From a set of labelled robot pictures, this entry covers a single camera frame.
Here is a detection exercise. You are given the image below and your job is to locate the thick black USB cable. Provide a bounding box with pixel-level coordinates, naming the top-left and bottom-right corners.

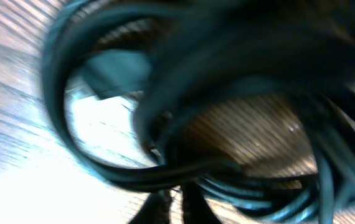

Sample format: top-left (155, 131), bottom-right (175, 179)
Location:
top-left (40, 0), bottom-right (355, 224)

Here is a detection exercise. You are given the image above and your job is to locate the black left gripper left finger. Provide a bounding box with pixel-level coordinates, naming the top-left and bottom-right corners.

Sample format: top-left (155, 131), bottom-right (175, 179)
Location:
top-left (129, 190), bottom-right (172, 224)

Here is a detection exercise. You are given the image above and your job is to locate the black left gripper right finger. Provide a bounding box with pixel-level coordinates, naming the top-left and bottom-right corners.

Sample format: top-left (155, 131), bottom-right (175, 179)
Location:
top-left (181, 183), bottom-right (222, 224)

